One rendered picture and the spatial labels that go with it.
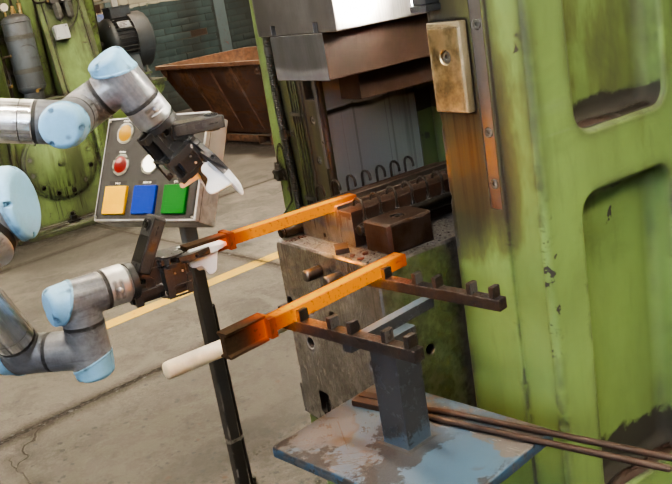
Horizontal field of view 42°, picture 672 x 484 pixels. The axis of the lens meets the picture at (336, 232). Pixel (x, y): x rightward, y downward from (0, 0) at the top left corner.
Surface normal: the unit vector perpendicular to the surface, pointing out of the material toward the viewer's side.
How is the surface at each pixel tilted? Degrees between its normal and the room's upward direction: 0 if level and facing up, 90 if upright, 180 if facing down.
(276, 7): 90
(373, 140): 90
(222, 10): 90
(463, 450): 0
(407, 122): 90
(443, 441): 0
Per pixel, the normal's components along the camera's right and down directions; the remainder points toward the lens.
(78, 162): 0.63, 0.14
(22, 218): 0.97, -0.21
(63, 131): 0.11, 0.26
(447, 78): -0.80, 0.29
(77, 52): 0.53, -0.04
